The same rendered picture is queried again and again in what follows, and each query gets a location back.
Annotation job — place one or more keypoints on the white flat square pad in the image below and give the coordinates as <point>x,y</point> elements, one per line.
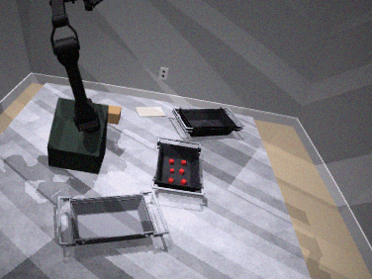
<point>150,112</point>

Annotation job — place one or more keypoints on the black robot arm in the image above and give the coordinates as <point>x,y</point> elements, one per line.
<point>67,52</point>

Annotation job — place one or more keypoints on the small brown box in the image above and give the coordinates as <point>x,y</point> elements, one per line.
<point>114,114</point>

